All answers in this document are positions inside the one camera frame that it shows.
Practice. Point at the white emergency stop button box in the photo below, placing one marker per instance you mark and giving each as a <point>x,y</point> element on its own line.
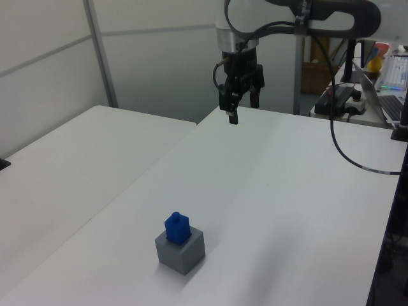
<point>355,103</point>

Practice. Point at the black power box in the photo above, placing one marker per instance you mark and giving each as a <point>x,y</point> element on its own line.
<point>334,100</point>

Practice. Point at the grey metal pillar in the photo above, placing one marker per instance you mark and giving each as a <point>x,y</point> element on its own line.
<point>297,73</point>

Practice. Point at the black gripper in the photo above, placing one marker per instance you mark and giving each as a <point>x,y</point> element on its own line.
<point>245,63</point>

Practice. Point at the silver laptop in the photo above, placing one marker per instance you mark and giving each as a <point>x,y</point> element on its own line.
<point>371,92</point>

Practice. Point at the orange bowl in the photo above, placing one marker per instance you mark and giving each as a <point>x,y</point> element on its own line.
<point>382,49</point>

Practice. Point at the grey hollow cuboid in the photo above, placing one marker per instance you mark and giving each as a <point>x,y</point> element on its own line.
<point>172,258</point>

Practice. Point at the brown cardboard box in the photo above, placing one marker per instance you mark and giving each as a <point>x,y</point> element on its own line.
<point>314,78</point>

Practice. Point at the black monitor stand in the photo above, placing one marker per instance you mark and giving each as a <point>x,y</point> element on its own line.
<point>349,60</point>

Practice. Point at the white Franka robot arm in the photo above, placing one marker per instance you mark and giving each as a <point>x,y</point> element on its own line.
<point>271,9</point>

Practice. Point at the blue block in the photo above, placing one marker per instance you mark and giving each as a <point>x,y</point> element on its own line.
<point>177,231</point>

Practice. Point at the yellow toy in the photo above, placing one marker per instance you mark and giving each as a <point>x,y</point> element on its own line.
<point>375,64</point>

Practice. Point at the black side frame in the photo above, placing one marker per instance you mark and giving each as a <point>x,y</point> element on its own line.
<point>392,229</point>

